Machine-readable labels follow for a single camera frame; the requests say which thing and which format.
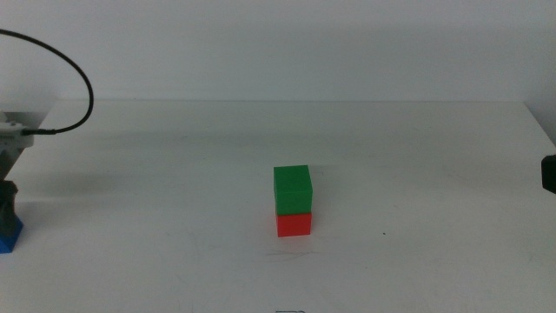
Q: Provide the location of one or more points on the green cube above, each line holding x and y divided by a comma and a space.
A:
293, 189

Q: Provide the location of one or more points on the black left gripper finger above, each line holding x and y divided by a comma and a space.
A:
8, 204

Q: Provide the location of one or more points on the blue cube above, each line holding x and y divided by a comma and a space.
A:
11, 241

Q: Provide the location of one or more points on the red cube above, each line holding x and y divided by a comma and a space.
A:
294, 225

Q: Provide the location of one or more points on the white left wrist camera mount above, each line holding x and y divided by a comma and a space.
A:
13, 137

